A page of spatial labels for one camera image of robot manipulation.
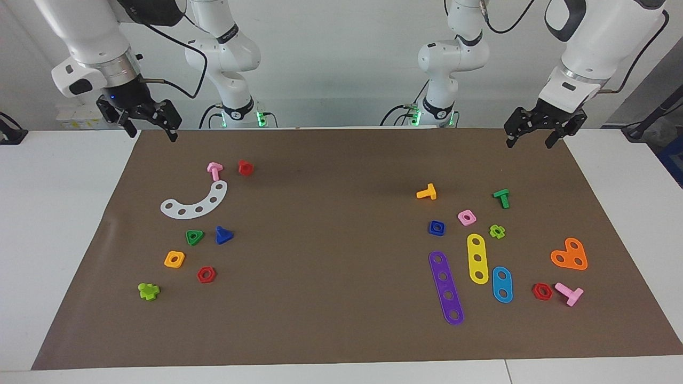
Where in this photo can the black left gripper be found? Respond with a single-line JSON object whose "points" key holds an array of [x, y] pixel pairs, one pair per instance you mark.
{"points": [[549, 118]]}

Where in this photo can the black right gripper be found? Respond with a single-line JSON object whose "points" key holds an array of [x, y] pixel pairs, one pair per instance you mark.
{"points": [[130, 101]]}

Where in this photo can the blue triangle-head toy bolt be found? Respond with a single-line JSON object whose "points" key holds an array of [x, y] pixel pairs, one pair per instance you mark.
{"points": [[222, 236]]}

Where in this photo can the blue square toy nut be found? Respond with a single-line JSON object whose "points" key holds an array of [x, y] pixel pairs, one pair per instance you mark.
{"points": [[431, 231]]}

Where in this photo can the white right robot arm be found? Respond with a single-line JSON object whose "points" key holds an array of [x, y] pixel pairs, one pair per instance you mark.
{"points": [[85, 32]]}

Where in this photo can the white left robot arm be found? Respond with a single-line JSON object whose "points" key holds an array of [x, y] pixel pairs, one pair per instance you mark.
{"points": [[603, 42]]}

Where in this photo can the green toy bolt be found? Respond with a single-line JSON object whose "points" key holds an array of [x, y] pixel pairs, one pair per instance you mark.
{"points": [[501, 194]]}

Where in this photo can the white adapter boxes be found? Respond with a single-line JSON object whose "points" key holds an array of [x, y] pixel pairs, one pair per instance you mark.
{"points": [[74, 122]]}

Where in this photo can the pink toy bolt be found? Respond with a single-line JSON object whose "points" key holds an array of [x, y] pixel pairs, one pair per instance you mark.
{"points": [[565, 290], [214, 169]]}

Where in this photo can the white curved five-hole plate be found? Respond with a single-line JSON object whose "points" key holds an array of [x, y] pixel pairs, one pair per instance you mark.
{"points": [[206, 205]]}

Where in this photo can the black stand pole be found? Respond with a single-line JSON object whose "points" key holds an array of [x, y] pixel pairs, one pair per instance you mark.
{"points": [[635, 130]]}

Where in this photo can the red hexagon-head toy bolt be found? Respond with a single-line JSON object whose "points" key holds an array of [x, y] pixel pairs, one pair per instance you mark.
{"points": [[245, 168]]}

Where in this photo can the green cross toy nut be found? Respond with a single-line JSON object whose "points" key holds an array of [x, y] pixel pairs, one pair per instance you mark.
{"points": [[493, 234]]}

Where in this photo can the pink square toy nut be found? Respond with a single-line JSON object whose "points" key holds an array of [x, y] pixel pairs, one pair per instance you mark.
{"points": [[461, 220]]}

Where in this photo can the orange toy bolt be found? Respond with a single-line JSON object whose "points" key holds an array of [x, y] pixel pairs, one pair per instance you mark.
{"points": [[428, 193]]}

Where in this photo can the grey partition panel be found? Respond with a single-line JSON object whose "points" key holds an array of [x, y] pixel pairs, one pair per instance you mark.
{"points": [[651, 101]]}

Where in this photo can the green triangle toy nut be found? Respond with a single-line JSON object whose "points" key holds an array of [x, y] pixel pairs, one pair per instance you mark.
{"points": [[190, 241]]}

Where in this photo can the orange heart-shaped plate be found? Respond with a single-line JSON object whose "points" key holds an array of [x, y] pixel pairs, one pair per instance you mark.
{"points": [[569, 255]]}

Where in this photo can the yellow three-hole strip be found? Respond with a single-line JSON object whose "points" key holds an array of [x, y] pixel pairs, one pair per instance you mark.
{"points": [[477, 250]]}

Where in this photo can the orange square toy nut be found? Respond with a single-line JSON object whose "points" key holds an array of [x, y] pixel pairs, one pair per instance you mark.
{"points": [[167, 262]]}

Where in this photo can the blue crate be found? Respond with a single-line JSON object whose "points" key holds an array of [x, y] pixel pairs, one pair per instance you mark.
{"points": [[675, 160]]}

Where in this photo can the blue two-hole strip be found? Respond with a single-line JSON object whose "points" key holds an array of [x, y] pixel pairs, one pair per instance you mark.
{"points": [[502, 285]]}

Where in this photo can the red hexagon toy nut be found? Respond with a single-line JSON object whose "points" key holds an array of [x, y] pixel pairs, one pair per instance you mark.
{"points": [[535, 293], [199, 277]]}

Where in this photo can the lime cross-head toy bolt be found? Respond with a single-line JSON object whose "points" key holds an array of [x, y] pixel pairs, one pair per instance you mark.
{"points": [[148, 292]]}

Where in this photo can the purple four-hole strip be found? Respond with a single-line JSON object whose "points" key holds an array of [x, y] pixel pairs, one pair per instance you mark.
{"points": [[445, 286]]}

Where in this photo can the brown table mat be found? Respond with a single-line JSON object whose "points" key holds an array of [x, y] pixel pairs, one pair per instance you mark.
{"points": [[341, 320]]}

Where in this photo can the black clamp mount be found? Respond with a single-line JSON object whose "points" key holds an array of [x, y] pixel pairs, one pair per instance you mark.
{"points": [[10, 136]]}

